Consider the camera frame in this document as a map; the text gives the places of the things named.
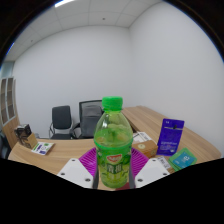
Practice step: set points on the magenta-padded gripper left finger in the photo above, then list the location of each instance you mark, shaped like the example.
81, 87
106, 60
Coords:
75, 171

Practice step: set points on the grey mesh office chair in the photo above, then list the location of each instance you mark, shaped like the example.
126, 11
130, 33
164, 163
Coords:
89, 118

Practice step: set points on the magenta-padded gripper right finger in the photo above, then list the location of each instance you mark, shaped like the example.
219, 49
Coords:
152, 170

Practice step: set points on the green drink bottle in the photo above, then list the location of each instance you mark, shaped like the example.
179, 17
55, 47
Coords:
113, 143

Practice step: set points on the long ceiling light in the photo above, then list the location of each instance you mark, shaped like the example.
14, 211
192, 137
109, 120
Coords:
64, 2

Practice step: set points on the white paper with round print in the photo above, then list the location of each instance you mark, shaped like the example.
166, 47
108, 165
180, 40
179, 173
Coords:
141, 136

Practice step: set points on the white leaflet with green print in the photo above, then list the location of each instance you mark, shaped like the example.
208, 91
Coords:
42, 148

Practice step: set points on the orange cardboard box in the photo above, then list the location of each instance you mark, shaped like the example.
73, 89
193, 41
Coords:
146, 147

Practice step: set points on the purple card package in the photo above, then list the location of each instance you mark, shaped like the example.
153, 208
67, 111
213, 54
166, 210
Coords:
170, 136

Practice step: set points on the white printed paper slip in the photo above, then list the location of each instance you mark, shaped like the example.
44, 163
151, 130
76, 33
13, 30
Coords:
164, 162

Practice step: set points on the teal packet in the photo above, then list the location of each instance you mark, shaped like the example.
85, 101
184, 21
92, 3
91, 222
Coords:
183, 159

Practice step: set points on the wooden shelf unit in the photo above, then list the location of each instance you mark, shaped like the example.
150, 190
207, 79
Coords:
7, 103

